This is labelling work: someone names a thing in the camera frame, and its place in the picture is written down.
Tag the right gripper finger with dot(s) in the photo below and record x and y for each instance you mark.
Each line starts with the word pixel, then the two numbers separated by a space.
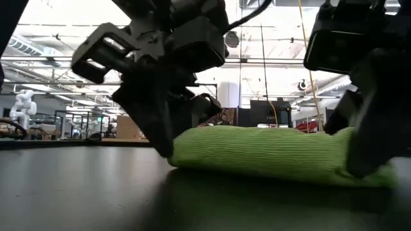
pixel 342 112
pixel 382 122

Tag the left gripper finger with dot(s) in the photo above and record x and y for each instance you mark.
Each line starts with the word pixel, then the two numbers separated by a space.
pixel 205 107
pixel 151 122

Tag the green towel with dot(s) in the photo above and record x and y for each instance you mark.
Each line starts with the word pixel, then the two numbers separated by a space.
pixel 257 150

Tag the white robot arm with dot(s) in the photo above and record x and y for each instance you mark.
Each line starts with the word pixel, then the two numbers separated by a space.
pixel 24 106

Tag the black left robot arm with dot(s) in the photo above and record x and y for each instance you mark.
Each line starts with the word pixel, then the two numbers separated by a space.
pixel 93 61

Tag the dark patterned fabric panel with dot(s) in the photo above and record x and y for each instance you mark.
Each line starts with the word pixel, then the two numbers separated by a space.
pixel 224 117

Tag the brown cardboard box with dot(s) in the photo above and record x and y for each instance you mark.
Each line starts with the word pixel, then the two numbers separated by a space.
pixel 127 128

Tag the white column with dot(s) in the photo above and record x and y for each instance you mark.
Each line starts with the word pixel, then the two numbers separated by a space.
pixel 229 94

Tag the red fabric item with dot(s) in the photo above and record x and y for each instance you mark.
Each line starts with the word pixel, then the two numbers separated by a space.
pixel 308 125

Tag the black perforated computer case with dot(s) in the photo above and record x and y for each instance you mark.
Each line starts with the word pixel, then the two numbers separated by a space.
pixel 266 114

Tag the round black ceiling fixture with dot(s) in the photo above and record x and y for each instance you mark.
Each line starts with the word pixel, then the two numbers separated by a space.
pixel 232 39

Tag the black table mat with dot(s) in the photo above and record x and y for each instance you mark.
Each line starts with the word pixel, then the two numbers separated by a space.
pixel 96 192

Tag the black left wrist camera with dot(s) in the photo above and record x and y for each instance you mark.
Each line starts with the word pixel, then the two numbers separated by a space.
pixel 202 45

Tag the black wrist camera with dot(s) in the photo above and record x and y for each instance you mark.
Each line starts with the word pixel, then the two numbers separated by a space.
pixel 337 48
pixel 202 45

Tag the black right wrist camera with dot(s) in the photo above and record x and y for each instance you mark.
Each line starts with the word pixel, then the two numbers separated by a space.
pixel 337 48

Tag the black metal frame cell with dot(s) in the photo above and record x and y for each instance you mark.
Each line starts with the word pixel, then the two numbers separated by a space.
pixel 82 123

